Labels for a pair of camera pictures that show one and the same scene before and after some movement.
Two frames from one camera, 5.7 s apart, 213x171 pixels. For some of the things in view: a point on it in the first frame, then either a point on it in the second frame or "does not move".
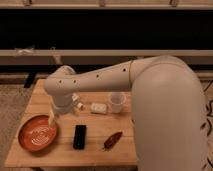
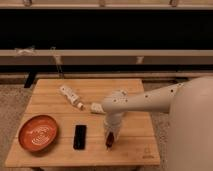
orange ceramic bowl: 36,134 does not move
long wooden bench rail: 97,56 does not move
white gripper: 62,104 to 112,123
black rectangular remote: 79,139 does not move
